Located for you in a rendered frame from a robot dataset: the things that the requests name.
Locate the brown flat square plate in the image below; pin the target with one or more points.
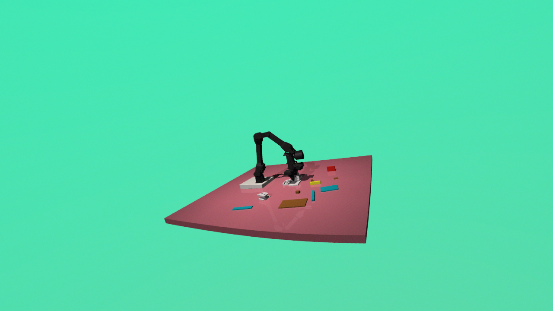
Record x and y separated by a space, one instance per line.
293 203

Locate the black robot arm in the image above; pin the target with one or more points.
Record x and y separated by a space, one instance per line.
290 154

